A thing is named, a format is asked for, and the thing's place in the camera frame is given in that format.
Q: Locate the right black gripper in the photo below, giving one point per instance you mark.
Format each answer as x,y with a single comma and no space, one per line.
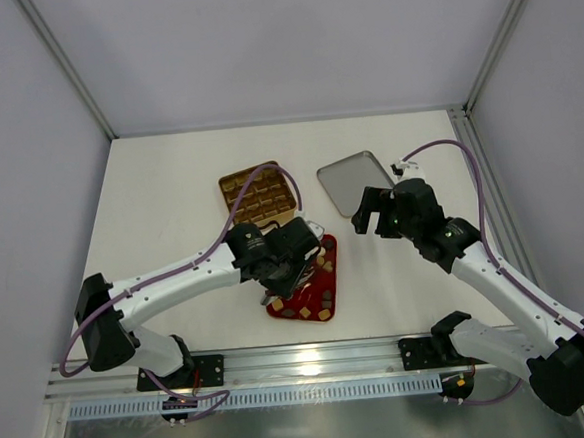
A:
383,215

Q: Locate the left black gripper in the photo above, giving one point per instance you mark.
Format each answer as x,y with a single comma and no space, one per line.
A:
287,284

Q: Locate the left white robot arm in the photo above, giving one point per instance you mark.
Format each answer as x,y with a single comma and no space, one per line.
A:
112,316

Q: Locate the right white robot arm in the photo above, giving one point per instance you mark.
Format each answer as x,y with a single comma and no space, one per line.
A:
549,351

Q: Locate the beige heart chocolate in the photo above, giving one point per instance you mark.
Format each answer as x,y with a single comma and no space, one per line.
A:
328,266

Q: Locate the gold chocolate tin box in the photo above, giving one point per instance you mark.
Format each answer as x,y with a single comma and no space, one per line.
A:
269,201

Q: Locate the caramel square chocolate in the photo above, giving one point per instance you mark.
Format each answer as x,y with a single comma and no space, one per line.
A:
277,305

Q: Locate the dark crown chocolate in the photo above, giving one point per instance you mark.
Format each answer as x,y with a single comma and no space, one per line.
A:
327,295

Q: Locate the dark leaf chocolate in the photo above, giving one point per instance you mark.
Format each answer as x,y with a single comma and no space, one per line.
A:
288,312

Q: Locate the gold leaf-embossed square chocolate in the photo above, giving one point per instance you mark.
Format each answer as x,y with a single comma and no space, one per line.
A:
304,312

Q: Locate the gold stepped square chocolate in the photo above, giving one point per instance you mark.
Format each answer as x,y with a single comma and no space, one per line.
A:
324,314

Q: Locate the silver tin lid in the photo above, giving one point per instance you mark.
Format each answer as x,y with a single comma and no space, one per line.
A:
344,181

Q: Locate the red rectangular tray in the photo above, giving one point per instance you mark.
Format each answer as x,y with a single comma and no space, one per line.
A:
309,295

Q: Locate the aluminium rail frame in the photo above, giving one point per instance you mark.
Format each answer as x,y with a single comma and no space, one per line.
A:
371,356

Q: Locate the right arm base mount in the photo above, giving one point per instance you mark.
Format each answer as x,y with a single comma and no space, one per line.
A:
418,354

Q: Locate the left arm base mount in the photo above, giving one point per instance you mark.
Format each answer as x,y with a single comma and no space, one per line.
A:
197,371

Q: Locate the perforated cable duct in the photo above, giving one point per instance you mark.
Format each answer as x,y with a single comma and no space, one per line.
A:
265,396

